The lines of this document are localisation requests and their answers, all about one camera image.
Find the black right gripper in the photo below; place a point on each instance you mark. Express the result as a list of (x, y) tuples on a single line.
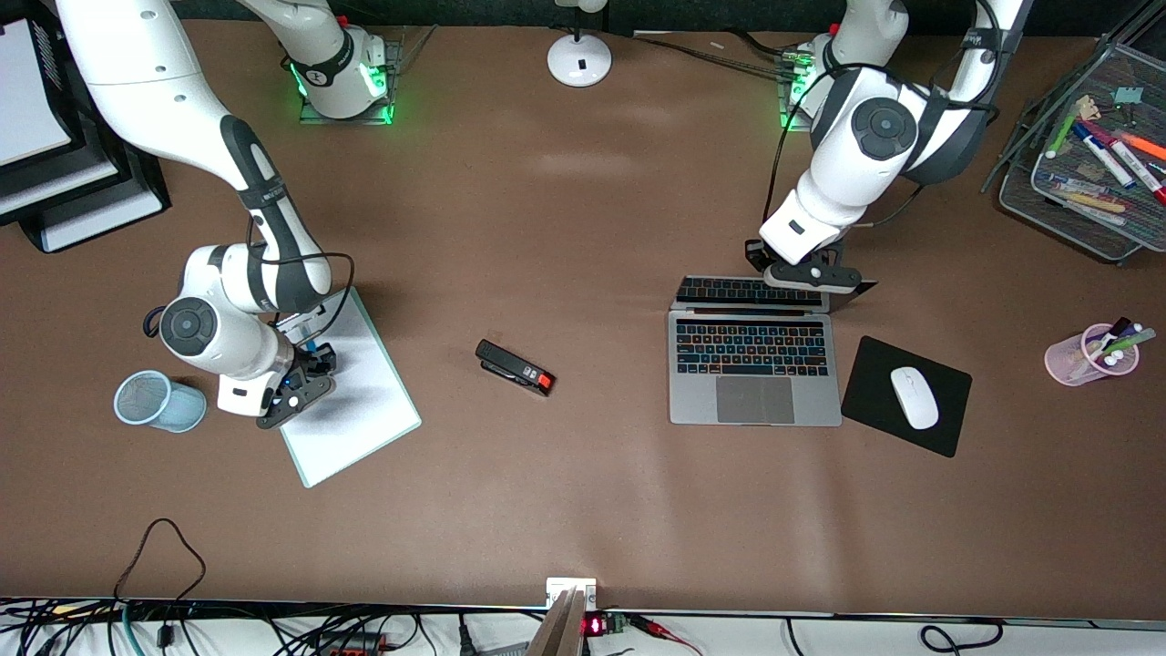
[(316, 359)]

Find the green marker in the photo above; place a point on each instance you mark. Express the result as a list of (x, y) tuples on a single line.
[(1061, 135)]

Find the white round lamp base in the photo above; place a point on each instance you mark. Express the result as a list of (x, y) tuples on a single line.
[(565, 59)]

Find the red LED circuit board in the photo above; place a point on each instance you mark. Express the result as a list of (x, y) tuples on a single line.
[(606, 625)]

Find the white clipboard with mint edge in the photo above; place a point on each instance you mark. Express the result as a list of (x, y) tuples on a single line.
[(364, 410)]

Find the aluminium camera post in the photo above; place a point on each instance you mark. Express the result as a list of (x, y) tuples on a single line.
[(560, 629)]

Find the yellow pencil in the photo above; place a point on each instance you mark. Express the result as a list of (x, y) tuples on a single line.
[(1098, 202)]

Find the blue mesh pen cup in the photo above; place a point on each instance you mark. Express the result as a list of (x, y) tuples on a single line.
[(178, 407)]

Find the white paper sheet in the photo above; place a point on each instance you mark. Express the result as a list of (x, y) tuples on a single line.
[(100, 223), (27, 100), (55, 193)]

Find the black stapler with orange tip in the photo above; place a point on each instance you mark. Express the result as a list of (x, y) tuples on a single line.
[(510, 364)]

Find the white computer mouse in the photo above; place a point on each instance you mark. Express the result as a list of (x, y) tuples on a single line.
[(914, 398)]

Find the silver laptop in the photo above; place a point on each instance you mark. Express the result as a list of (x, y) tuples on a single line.
[(756, 401)]

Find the black mouse pad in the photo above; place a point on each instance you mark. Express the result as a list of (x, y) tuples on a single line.
[(874, 401)]

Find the pink translucent pen cup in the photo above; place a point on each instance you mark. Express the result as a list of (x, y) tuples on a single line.
[(1066, 360)]

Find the green pen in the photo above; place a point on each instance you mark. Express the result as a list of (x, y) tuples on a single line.
[(1134, 341)]

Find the black scissors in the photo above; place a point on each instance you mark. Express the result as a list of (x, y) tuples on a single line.
[(146, 322)]

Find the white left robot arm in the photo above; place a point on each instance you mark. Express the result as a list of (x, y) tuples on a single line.
[(847, 200)]

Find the white marker with blue cap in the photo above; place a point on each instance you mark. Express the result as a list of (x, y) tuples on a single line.
[(1107, 157)]

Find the white camera bracket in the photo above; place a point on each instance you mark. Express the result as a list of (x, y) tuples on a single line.
[(557, 585)]

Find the black marker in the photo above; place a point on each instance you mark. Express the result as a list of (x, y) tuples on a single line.
[(1120, 324)]

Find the black stacked paper tray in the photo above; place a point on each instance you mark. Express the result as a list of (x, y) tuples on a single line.
[(150, 191)]

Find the teal binder clip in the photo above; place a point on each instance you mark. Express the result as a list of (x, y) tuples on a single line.
[(1130, 96)]

